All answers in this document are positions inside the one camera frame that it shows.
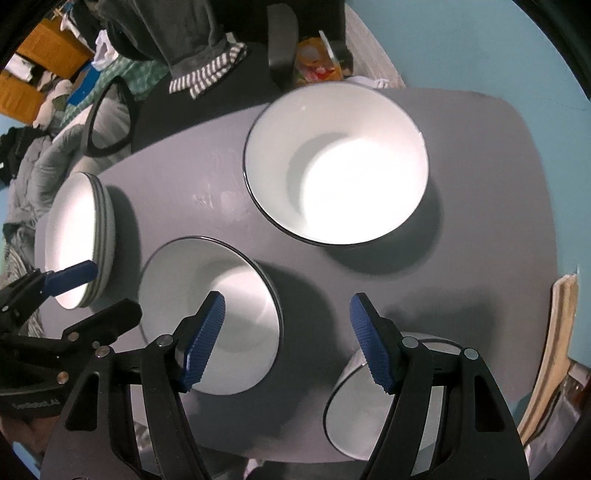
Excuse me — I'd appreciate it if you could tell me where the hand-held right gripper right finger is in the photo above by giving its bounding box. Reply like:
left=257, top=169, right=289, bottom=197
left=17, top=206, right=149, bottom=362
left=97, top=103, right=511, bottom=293
left=349, top=292, right=529, bottom=480

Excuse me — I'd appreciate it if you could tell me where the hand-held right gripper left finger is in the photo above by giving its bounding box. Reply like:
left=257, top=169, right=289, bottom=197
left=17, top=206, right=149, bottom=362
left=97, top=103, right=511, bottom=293
left=39, top=291, right=227, bottom=480

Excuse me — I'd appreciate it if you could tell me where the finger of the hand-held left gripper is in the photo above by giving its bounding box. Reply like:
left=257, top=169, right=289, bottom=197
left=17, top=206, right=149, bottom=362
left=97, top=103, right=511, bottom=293
left=60, top=298, right=143, bottom=347
left=0, top=260, right=99, bottom=324

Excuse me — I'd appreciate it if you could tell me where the white bowl with dark rim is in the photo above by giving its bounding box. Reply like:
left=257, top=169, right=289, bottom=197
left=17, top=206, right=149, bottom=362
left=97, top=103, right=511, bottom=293
left=243, top=83, right=430, bottom=246
left=323, top=331, right=462, bottom=462
left=137, top=236, right=283, bottom=396

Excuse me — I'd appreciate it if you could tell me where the striped cloth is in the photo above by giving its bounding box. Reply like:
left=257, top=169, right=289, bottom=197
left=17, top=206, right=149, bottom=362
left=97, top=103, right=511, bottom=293
left=2, top=222, right=44, bottom=278

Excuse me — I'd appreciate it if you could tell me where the grey duvet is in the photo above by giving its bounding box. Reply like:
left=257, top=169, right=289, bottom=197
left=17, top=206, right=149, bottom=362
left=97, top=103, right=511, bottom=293
left=4, top=124, right=88, bottom=222

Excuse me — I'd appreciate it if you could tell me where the black clothes pile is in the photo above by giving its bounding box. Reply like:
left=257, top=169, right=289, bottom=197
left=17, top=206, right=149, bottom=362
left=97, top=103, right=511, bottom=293
left=0, top=127, right=33, bottom=185

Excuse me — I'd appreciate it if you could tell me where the beige clothes pile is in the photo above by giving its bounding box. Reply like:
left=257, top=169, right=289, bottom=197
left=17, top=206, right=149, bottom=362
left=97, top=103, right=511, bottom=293
left=32, top=78, right=72, bottom=130

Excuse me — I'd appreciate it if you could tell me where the wooden board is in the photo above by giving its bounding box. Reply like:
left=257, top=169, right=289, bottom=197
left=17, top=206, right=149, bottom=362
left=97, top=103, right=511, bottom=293
left=517, top=274, right=580, bottom=444

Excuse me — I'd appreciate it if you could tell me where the blue box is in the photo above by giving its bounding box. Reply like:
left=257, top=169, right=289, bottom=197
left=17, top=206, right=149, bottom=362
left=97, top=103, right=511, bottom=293
left=67, top=67, right=100, bottom=107

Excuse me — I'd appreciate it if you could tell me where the silver plastic sheet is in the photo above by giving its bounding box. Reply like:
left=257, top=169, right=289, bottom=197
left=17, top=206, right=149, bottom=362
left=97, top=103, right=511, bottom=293
left=526, top=360, right=591, bottom=480

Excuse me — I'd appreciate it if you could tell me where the green checkered tablecloth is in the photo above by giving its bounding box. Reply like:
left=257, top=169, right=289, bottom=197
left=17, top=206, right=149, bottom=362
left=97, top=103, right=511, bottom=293
left=60, top=60, right=169, bottom=121

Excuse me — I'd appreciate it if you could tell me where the white plastic bag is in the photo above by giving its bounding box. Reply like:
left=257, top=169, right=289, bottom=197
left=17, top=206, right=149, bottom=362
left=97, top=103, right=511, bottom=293
left=95, top=34, right=118, bottom=65

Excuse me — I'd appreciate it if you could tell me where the orange wooden wardrobe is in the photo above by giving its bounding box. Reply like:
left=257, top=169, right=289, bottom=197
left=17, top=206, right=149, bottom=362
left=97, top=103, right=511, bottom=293
left=0, top=21, right=93, bottom=123

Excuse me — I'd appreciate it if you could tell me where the black office chair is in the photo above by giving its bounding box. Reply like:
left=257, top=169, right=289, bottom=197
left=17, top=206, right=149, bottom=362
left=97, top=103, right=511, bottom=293
left=85, top=0, right=301, bottom=160

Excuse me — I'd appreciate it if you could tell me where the white floor bag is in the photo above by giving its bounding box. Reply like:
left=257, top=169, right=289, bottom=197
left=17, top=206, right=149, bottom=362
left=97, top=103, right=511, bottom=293
left=342, top=74, right=398, bottom=93

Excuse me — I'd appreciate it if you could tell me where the grey garment with striped cuffs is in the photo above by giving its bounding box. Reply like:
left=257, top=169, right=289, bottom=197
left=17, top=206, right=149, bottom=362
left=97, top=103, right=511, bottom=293
left=99, top=0, right=247, bottom=100

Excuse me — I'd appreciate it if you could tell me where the orange snack packet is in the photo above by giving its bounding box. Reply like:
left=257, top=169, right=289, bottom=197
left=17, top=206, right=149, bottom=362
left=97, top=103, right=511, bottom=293
left=295, top=32, right=345, bottom=86

